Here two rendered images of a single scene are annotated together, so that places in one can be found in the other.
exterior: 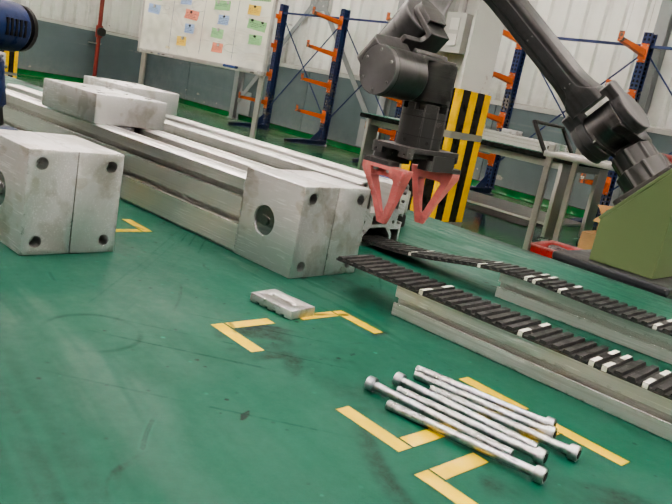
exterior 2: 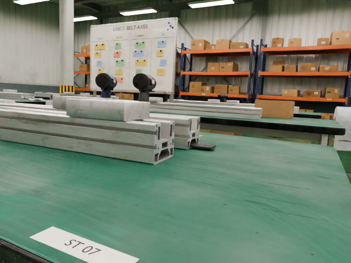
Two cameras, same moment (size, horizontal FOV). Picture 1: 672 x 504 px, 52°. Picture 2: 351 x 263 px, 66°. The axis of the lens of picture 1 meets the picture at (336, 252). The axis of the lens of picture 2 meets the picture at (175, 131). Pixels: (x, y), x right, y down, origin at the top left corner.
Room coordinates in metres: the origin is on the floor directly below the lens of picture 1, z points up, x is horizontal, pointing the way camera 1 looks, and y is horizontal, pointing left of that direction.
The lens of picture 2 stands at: (2.00, 0.39, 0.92)
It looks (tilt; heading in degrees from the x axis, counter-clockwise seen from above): 7 degrees down; 162
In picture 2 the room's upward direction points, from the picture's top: 3 degrees clockwise
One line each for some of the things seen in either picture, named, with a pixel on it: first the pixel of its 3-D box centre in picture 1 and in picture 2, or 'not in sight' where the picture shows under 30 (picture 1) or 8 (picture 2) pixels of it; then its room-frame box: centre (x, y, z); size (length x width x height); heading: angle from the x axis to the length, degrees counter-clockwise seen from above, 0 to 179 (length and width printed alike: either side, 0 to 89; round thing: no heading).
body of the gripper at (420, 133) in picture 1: (420, 131); not in sight; (0.88, -0.07, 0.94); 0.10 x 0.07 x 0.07; 138
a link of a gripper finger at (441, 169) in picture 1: (420, 188); not in sight; (0.90, -0.09, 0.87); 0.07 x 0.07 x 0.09; 48
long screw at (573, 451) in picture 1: (500, 419); not in sight; (0.42, -0.13, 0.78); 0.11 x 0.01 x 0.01; 54
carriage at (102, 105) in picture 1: (102, 113); (83, 107); (1.03, 0.38, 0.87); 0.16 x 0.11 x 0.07; 49
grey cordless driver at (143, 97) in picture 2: not in sight; (146, 103); (0.94, 0.61, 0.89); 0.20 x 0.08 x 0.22; 153
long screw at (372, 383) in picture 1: (435, 415); not in sight; (0.41, -0.08, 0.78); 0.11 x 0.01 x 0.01; 56
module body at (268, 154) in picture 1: (202, 154); (34, 126); (1.17, 0.25, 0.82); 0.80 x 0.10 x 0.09; 49
